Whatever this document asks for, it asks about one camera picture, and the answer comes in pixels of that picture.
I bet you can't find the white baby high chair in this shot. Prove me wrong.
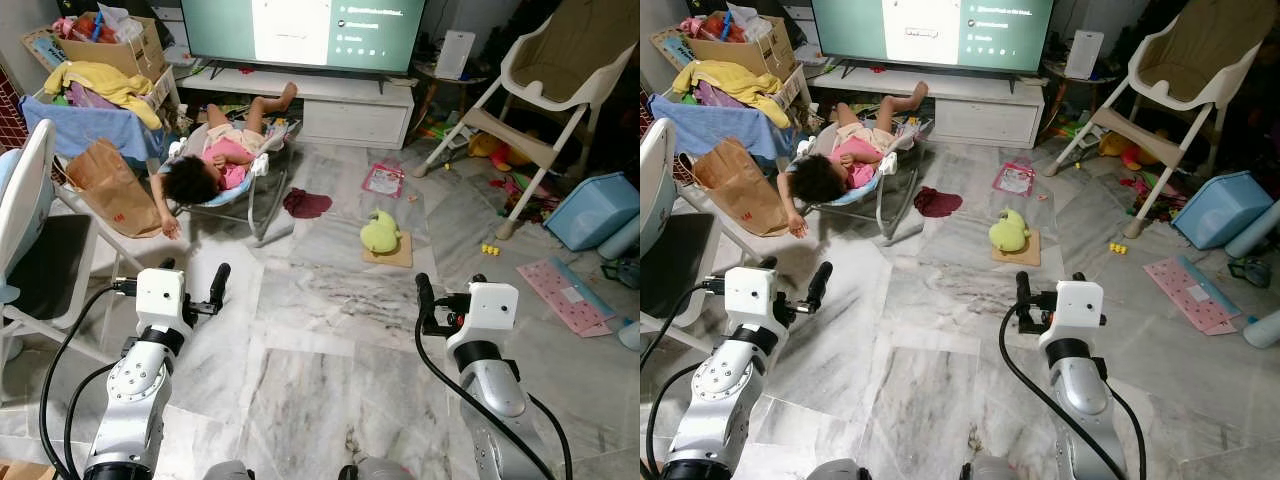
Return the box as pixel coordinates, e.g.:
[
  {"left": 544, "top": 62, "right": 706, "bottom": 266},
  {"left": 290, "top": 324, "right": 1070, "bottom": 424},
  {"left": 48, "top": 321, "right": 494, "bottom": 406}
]
[
  {"left": 414, "top": 0, "right": 641, "bottom": 242},
  {"left": 1044, "top": 0, "right": 1274, "bottom": 240}
]

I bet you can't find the grey robot right leg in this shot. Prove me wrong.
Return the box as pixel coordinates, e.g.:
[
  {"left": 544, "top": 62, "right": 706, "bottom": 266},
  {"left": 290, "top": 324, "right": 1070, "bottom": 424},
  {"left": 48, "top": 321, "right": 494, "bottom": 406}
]
[
  {"left": 958, "top": 455, "right": 1022, "bottom": 480},
  {"left": 338, "top": 455, "right": 407, "bottom": 480}
]

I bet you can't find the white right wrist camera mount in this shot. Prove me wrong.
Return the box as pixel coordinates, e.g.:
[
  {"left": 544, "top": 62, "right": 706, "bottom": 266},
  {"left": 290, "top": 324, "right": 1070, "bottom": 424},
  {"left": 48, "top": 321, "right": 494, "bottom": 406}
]
[
  {"left": 1051, "top": 279, "right": 1105, "bottom": 337},
  {"left": 464, "top": 281, "right": 521, "bottom": 338}
]

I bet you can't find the small brown cardboard piece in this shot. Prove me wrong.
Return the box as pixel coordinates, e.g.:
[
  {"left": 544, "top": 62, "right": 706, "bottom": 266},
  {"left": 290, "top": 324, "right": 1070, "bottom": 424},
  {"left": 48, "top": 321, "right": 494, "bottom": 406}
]
[
  {"left": 989, "top": 229, "right": 1044, "bottom": 267},
  {"left": 361, "top": 229, "right": 415, "bottom": 269}
]

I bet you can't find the yellow towel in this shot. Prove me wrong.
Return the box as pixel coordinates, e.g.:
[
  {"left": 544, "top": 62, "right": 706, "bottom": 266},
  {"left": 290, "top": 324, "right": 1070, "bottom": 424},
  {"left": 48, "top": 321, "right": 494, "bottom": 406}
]
[
  {"left": 671, "top": 59, "right": 793, "bottom": 130},
  {"left": 44, "top": 61, "right": 163, "bottom": 130}
]

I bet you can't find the brown paper bag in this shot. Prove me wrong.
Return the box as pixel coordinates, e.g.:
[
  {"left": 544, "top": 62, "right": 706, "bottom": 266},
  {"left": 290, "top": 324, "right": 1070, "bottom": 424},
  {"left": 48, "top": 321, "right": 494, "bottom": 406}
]
[
  {"left": 691, "top": 137, "right": 792, "bottom": 238},
  {"left": 64, "top": 137, "right": 162, "bottom": 240}
]

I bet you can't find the baby bouncer seat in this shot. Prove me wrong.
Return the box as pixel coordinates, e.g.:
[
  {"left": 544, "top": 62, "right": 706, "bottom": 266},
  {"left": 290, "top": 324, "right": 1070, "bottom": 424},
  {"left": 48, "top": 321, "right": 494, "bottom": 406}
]
[
  {"left": 793, "top": 118, "right": 933, "bottom": 246},
  {"left": 163, "top": 118, "right": 303, "bottom": 247}
]

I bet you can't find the light blue plastic tub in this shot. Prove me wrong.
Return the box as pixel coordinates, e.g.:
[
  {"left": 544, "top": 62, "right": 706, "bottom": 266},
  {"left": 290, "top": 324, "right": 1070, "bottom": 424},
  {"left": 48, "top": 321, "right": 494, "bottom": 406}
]
[
  {"left": 1169, "top": 169, "right": 1275, "bottom": 251},
  {"left": 542, "top": 171, "right": 641, "bottom": 253}
]

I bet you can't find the yellow and red plush toy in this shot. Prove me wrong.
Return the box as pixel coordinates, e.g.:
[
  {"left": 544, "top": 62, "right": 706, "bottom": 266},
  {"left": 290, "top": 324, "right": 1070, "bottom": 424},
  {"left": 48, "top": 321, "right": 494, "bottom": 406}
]
[
  {"left": 1099, "top": 129, "right": 1163, "bottom": 170},
  {"left": 469, "top": 131, "right": 533, "bottom": 172}
]

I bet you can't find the green plush toy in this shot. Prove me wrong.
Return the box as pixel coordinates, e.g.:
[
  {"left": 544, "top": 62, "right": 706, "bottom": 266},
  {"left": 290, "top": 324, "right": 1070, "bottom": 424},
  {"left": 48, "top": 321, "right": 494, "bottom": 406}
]
[
  {"left": 987, "top": 207, "right": 1032, "bottom": 254},
  {"left": 359, "top": 209, "right": 404, "bottom": 256}
]

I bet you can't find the brown cardboard box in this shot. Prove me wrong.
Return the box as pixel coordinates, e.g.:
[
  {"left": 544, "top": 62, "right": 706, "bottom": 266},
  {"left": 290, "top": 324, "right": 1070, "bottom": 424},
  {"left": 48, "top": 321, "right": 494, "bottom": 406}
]
[
  {"left": 684, "top": 14, "right": 798, "bottom": 83},
  {"left": 54, "top": 14, "right": 168, "bottom": 83}
]

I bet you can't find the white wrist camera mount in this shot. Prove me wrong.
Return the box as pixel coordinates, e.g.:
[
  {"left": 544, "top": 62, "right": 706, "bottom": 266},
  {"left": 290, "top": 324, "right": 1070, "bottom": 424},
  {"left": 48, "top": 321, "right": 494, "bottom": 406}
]
[
  {"left": 724, "top": 266, "right": 782, "bottom": 337},
  {"left": 464, "top": 281, "right": 521, "bottom": 338},
  {"left": 1051, "top": 279, "right": 1105, "bottom": 337},
  {"left": 134, "top": 267, "right": 192, "bottom": 337}
]

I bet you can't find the white chair with black seat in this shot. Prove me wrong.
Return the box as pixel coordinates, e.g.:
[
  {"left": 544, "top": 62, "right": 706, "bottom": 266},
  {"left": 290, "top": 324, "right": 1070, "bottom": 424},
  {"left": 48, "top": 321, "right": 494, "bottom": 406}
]
[
  {"left": 640, "top": 117, "right": 761, "bottom": 353},
  {"left": 0, "top": 117, "right": 141, "bottom": 401}
]

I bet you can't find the dark red cloth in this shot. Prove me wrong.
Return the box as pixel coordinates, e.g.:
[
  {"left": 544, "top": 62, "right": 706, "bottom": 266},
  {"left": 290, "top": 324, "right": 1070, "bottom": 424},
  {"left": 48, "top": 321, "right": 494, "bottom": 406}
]
[
  {"left": 282, "top": 187, "right": 334, "bottom": 220},
  {"left": 912, "top": 185, "right": 964, "bottom": 219}
]

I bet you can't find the white television cabinet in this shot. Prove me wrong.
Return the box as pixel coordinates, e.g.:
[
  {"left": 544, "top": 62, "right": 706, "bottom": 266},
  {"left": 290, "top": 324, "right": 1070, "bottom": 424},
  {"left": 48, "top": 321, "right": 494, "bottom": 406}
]
[
  {"left": 805, "top": 66, "right": 1047, "bottom": 150},
  {"left": 175, "top": 66, "right": 417, "bottom": 151}
]

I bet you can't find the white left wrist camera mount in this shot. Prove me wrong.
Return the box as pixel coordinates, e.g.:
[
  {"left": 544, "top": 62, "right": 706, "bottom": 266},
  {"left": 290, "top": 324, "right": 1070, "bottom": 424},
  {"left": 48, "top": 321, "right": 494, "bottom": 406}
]
[
  {"left": 134, "top": 267, "right": 192, "bottom": 337},
  {"left": 724, "top": 266, "right": 782, "bottom": 337}
]

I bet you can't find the flat screen television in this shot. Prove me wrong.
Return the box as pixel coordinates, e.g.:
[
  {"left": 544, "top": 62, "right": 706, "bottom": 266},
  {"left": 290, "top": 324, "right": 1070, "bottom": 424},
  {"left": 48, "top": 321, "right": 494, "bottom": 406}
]
[
  {"left": 179, "top": 0, "right": 427, "bottom": 75},
  {"left": 809, "top": 0, "right": 1057, "bottom": 75}
]

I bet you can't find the sleeping child in pink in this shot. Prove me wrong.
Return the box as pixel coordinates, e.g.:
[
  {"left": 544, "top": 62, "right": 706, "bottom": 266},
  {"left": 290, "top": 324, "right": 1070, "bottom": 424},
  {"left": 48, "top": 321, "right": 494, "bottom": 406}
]
[
  {"left": 777, "top": 81, "right": 930, "bottom": 239},
  {"left": 149, "top": 81, "right": 300, "bottom": 240}
]

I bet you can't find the white box speaker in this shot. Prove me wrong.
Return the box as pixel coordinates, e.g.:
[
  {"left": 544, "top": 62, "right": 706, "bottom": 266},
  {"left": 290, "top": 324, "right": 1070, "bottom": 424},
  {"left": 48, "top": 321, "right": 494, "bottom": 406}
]
[
  {"left": 434, "top": 29, "right": 477, "bottom": 82},
  {"left": 1062, "top": 29, "right": 1105, "bottom": 82}
]

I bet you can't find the light blue roll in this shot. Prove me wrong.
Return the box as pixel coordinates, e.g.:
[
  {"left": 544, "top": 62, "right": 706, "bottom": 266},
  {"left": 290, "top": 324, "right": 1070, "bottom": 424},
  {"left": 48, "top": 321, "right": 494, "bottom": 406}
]
[
  {"left": 1224, "top": 199, "right": 1280, "bottom": 260},
  {"left": 597, "top": 214, "right": 641, "bottom": 262}
]

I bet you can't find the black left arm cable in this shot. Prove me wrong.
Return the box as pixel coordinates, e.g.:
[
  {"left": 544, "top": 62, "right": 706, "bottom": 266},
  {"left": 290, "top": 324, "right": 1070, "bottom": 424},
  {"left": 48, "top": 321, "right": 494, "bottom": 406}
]
[
  {"left": 38, "top": 280, "right": 136, "bottom": 480},
  {"left": 640, "top": 283, "right": 723, "bottom": 480}
]

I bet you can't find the pink plastic packet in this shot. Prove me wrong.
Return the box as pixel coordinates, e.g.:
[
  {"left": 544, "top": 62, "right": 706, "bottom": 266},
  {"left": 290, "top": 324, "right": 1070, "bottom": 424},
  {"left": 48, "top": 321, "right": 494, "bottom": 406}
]
[
  {"left": 991, "top": 161, "right": 1037, "bottom": 198},
  {"left": 361, "top": 162, "right": 407, "bottom": 200}
]

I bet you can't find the blue cloth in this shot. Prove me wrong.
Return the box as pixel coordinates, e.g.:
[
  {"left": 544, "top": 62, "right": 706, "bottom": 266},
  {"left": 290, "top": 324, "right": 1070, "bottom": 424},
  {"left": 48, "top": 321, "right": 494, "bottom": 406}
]
[
  {"left": 19, "top": 94, "right": 168, "bottom": 167},
  {"left": 647, "top": 94, "right": 798, "bottom": 167}
]

